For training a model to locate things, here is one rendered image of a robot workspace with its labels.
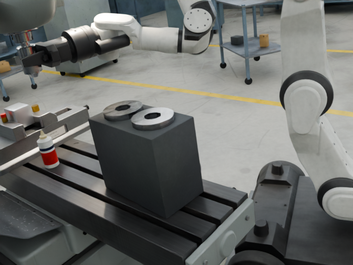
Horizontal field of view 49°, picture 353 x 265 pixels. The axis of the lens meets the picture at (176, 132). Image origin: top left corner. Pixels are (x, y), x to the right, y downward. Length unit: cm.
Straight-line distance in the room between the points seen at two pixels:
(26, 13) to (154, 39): 34
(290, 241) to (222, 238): 53
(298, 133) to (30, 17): 76
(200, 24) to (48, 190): 59
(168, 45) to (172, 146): 41
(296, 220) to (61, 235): 75
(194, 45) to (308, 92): 33
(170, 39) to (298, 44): 34
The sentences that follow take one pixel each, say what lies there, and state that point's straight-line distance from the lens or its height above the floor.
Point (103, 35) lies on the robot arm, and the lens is 112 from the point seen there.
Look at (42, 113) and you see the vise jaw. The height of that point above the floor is 104.
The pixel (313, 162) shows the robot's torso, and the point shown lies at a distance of 125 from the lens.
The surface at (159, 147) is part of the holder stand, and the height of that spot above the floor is 110.
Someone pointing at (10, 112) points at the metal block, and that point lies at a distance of 125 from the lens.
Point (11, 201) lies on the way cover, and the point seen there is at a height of 86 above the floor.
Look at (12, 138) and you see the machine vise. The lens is 123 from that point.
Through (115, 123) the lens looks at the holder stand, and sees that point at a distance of 84.
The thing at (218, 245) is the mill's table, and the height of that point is 90.
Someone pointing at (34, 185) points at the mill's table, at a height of 93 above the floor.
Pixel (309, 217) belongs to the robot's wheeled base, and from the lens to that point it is 140.
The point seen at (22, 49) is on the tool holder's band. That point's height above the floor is 126.
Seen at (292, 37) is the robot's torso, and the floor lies 118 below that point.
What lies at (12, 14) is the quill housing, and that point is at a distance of 97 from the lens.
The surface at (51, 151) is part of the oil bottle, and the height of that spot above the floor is 98.
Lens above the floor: 143
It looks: 25 degrees down
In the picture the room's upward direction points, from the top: 9 degrees counter-clockwise
